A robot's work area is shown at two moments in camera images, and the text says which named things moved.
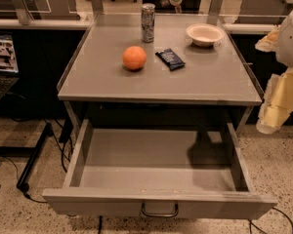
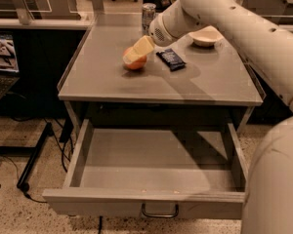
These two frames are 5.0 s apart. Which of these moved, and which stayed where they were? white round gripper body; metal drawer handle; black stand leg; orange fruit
Moved: white round gripper body
Stayed: black stand leg; orange fruit; metal drawer handle
